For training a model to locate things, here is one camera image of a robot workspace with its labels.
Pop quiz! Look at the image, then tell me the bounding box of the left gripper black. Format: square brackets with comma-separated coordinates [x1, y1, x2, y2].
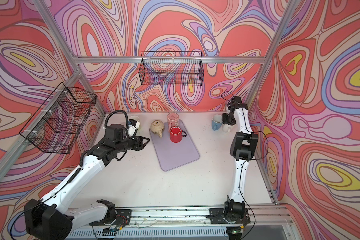
[114, 134, 151, 155]

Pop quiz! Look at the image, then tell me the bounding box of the white mug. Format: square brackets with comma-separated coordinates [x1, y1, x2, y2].
[222, 124, 235, 133]

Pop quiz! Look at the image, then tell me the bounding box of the blue floral mug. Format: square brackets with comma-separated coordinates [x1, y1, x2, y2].
[211, 114, 223, 131]

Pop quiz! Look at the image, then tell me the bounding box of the light green mug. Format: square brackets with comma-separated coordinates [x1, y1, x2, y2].
[129, 116, 141, 130]

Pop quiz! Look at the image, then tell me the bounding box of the red mug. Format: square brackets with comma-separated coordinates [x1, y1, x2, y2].
[170, 126, 187, 143]

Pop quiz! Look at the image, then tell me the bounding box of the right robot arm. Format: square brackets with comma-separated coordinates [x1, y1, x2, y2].
[222, 95, 260, 229]

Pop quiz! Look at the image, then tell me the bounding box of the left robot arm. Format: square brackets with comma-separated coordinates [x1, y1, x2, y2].
[20, 110, 150, 240]

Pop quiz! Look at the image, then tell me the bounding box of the pink patterned mug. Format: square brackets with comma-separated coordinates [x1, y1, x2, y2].
[167, 112, 180, 131]

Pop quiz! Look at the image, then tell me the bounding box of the beige ceramic teapot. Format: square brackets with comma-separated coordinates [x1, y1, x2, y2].
[150, 120, 165, 138]

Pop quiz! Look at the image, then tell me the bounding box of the lavender tray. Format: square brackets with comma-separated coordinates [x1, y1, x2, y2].
[149, 120, 200, 171]

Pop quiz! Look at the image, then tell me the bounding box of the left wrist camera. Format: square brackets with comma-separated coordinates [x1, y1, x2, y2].
[128, 121, 138, 139]

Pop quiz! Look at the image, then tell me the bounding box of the black wire basket back wall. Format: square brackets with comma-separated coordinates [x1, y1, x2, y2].
[139, 51, 204, 86]

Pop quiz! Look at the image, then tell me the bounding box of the black wire basket wall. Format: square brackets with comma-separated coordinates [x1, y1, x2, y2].
[139, 51, 204, 86]
[19, 83, 97, 154]

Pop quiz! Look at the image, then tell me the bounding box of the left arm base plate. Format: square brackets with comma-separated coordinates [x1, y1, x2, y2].
[89, 209, 132, 227]

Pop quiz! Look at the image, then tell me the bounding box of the black wire basket left wall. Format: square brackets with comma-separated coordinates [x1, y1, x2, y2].
[19, 83, 97, 154]

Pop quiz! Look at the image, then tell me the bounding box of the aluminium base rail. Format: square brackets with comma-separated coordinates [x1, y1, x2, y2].
[65, 206, 301, 240]

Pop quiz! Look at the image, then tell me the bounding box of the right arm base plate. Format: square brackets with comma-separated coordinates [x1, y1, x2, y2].
[206, 208, 251, 226]

